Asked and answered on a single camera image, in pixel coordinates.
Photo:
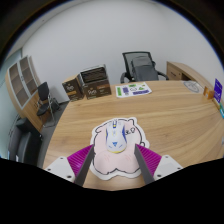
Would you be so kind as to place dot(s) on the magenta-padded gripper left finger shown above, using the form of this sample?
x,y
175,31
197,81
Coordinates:
x,y
60,165

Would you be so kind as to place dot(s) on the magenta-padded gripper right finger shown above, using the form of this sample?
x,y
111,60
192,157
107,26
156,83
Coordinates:
x,y
166,165

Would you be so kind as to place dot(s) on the white blue yellow computer mouse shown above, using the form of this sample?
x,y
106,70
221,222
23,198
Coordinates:
x,y
115,138

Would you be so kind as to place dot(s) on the black sofa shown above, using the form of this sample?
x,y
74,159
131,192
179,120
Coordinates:
x,y
23,143

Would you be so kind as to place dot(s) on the small black chair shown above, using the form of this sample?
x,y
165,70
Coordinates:
x,y
43,91

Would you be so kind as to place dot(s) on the small brown cardboard box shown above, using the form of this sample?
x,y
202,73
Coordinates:
x,y
72,89

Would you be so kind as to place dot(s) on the white sticker sheet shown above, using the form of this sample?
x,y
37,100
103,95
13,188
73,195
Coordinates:
x,y
133,90

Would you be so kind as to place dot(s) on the large brown cardboard box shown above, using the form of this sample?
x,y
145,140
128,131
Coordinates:
x,y
97,88

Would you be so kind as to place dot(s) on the wooden shelf unit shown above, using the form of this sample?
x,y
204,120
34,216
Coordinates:
x,y
21,86

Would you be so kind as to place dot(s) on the purple card package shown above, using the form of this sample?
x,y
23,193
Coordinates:
x,y
218,90

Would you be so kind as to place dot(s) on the wooden side desk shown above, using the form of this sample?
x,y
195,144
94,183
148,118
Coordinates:
x,y
181,70

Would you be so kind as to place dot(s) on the grey backpack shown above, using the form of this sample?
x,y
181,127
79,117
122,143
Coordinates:
x,y
145,70

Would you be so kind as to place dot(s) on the black mesh office chair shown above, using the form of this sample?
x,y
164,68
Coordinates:
x,y
126,60

